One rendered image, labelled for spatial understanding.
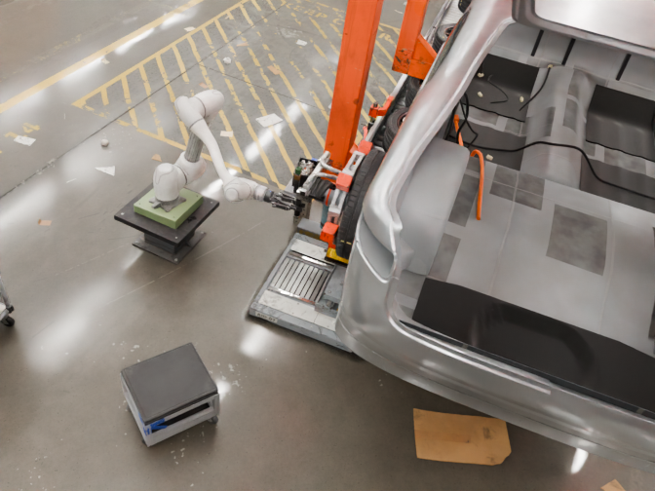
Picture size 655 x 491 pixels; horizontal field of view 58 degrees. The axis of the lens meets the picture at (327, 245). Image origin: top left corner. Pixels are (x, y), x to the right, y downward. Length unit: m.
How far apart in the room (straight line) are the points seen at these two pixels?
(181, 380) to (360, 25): 2.12
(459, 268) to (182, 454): 1.75
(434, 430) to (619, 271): 1.34
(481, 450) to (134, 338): 2.15
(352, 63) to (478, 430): 2.24
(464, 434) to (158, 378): 1.75
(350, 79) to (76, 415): 2.42
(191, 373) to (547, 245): 1.99
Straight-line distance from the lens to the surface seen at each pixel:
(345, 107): 3.68
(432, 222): 2.98
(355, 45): 3.50
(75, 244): 4.43
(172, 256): 4.23
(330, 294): 3.78
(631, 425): 2.61
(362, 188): 3.17
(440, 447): 3.60
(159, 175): 3.95
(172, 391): 3.19
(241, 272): 4.15
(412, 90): 5.51
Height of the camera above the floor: 3.05
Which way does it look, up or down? 44 degrees down
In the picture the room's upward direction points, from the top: 11 degrees clockwise
